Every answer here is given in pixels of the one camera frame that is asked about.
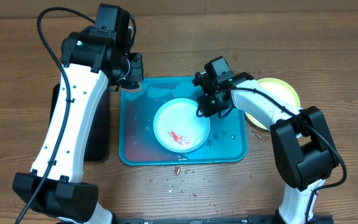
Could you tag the black plastic tray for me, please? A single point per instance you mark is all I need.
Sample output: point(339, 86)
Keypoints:
point(97, 145)

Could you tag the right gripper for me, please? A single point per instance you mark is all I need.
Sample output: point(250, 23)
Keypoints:
point(199, 78)

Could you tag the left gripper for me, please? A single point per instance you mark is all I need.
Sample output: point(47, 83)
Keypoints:
point(137, 65)

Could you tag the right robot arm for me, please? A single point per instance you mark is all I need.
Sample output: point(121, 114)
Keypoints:
point(304, 151)

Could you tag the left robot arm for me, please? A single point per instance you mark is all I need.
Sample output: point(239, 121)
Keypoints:
point(96, 60)

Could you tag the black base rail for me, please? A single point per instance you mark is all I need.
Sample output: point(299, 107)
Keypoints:
point(216, 220)

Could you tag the yellow green plate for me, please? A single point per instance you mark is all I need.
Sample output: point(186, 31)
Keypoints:
point(280, 93)

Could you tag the green and red sponge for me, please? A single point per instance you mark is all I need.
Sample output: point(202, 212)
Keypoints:
point(132, 87)

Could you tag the light blue plate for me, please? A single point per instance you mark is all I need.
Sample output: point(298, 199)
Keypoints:
point(178, 128)

